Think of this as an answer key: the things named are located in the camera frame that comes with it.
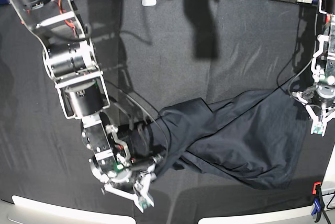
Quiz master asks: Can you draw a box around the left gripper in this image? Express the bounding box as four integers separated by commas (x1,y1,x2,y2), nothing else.
292,85,334,137

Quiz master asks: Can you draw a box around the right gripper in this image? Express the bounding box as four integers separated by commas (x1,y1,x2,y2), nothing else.
88,153,165,212

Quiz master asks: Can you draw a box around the dark grey t-shirt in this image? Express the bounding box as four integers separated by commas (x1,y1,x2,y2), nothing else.
129,89,308,189

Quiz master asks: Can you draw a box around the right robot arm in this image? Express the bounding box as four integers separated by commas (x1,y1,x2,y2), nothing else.
9,0,164,211

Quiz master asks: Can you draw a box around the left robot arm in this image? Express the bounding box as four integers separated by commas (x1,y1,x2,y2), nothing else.
287,0,334,136

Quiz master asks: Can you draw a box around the red blue clamp near right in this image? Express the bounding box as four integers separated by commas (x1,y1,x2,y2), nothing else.
311,182,331,224

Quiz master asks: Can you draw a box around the black table cloth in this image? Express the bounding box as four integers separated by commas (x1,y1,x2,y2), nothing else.
1,0,334,223

